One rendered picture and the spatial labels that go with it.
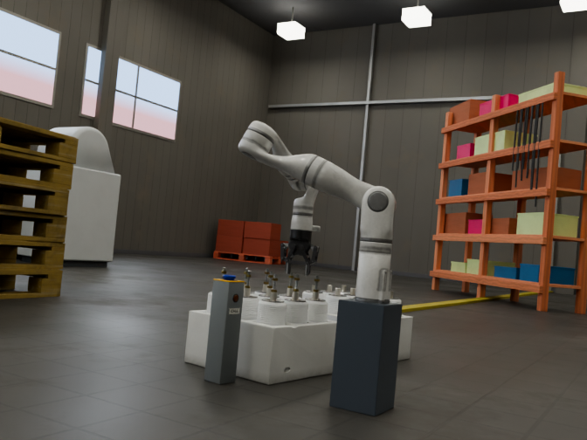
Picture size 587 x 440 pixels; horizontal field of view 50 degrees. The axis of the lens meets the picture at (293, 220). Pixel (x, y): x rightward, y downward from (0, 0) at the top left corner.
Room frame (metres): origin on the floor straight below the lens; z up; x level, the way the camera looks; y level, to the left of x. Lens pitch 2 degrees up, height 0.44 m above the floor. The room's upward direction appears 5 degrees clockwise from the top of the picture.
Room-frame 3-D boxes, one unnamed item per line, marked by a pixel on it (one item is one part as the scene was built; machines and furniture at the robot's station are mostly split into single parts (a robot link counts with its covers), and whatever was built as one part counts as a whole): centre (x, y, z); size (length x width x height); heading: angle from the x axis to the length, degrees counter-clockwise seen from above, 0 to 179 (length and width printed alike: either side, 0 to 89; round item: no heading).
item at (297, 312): (2.17, -0.03, 0.16); 0.10 x 0.10 x 0.18
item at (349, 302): (1.81, -0.24, 0.15); 0.14 x 0.14 x 0.30; 59
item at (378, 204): (1.81, -0.24, 0.54); 0.09 x 0.09 x 0.17; 76
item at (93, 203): (6.90, 2.43, 0.75); 0.80 x 0.65 x 1.50; 148
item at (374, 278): (1.81, -0.24, 0.39); 0.09 x 0.09 x 0.17; 59
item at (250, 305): (2.15, 0.14, 0.16); 0.10 x 0.10 x 0.18
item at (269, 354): (2.25, 0.06, 0.09); 0.39 x 0.39 x 0.18; 52
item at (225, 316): (1.97, 0.18, 0.16); 0.07 x 0.07 x 0.31; 52
